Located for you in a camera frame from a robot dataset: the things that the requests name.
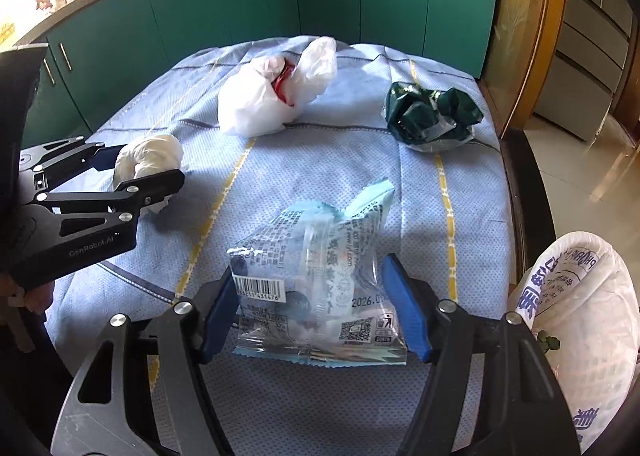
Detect blue printed tablecloth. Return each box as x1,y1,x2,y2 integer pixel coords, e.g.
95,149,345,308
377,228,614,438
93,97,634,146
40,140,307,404
45,35,516,456

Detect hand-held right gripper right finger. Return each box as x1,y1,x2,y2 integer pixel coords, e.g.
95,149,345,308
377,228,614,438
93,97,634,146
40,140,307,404
381,253,581,456

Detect red crumpled packaging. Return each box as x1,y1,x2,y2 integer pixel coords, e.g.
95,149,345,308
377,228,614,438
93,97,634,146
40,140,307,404
272,61,298,104

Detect white plastic bag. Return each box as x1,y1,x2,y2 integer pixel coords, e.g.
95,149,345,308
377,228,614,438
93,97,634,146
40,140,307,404
217,36,338,137

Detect wooden framed glass door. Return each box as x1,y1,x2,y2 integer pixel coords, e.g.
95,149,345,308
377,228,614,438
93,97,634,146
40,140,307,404
477,0,568,137

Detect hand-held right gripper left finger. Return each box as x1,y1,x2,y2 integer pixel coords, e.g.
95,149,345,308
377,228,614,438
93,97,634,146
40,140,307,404
50,266,238,456

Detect clear light-blue food wrapper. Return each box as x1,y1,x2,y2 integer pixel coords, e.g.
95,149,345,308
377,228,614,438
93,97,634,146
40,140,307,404
226,179,407,366

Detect white printed garbage bag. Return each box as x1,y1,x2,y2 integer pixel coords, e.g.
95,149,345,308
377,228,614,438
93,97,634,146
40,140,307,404
507,231,640,456

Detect grey refrigerator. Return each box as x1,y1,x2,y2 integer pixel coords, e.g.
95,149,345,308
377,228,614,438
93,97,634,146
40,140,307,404
532,0,636,142

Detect teal kitchen cabinets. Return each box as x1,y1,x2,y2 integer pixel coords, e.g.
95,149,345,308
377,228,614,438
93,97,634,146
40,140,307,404
20,0,501,157

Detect person's left hand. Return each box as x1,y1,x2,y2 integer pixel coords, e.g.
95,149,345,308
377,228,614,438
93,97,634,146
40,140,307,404
0,276,56,317

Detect white tissue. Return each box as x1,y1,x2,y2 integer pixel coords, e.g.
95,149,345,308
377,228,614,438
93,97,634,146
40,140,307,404
112,133,185,214

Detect dark green crumpled wrapper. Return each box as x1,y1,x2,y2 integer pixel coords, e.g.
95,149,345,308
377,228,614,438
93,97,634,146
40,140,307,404
382,81,485,153

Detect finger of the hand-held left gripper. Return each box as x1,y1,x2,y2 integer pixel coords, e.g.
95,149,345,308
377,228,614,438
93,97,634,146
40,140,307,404
30,169,186,243
20,136,126,194

